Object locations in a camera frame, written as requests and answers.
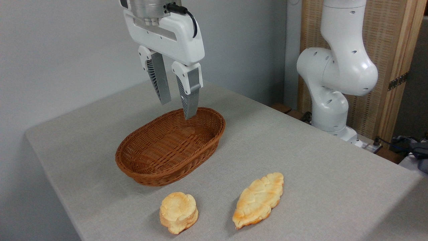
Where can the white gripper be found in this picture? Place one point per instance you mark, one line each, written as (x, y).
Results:
(174, 40)

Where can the long braided golden bread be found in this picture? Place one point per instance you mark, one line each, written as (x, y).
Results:
(257, 199)

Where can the brown wicker oval basket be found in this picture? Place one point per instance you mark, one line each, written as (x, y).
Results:
(160, 150)

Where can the round golden bread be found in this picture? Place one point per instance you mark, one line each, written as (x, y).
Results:
(178, 211)

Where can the grey tablecloth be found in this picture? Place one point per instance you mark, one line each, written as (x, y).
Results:
(301, 160)

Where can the wooden woven folding screen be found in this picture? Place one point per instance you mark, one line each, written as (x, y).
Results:
(384, 36)

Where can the dark metal screen hinge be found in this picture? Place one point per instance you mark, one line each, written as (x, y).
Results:
(398, 81)

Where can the dark grey device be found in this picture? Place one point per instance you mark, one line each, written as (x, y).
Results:
(421, 154)

